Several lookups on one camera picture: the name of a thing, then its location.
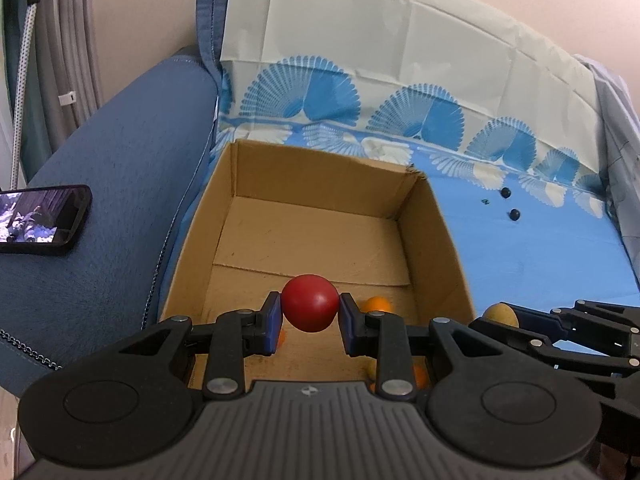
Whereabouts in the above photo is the small red round fruit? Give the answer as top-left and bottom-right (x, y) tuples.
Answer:
(281, 274), (340, 333)

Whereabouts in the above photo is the blue white fan-pattern cloth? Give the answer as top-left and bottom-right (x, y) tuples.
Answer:
(207, 0), (640, 331)

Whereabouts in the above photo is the grey white sheet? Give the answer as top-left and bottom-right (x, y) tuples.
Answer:
(576, 55), (639, 278)

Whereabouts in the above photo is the black smartphone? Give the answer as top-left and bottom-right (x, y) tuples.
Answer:
(0, 184), (92, 256)

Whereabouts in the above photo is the small tan fruit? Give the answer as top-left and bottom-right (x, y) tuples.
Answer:
(483, 302), (520, 328)

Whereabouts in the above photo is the grey curtain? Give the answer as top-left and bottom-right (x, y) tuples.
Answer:
(36, 0), (104, 151)

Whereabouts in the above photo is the brown cardboard box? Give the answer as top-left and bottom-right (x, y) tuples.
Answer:
(159, 138), (476, 386)

